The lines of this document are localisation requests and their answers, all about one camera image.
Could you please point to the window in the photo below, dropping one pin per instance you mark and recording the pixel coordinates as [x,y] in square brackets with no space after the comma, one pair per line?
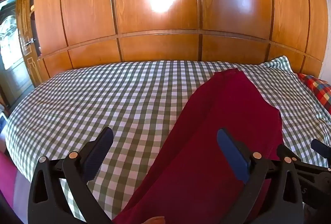
[9,40]

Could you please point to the person's left hand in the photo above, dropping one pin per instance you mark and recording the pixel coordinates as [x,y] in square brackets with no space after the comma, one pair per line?
[155,221]

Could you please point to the multicoloured checked pillow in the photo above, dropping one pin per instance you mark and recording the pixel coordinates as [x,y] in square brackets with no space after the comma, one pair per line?
[318,89]

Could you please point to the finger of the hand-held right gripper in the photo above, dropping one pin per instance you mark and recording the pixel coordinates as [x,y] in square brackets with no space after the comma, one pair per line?
[320,147]
[282,150]

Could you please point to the pink cloth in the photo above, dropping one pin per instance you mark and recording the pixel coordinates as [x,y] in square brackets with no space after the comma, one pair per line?
[6,177]

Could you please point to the wooden door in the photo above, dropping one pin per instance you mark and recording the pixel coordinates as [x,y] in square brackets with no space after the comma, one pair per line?
[28,63]

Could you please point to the green checked bed sheet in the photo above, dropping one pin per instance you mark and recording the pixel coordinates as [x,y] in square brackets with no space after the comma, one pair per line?
[103,97]

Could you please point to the dark red fleece garment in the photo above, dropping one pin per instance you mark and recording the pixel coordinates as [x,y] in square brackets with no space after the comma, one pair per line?
[206,110]

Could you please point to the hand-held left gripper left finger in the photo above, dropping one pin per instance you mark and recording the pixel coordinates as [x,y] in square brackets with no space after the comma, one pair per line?
[100,151]

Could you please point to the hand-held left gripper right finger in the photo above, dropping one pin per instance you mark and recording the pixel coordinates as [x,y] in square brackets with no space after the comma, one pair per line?
[232,154]

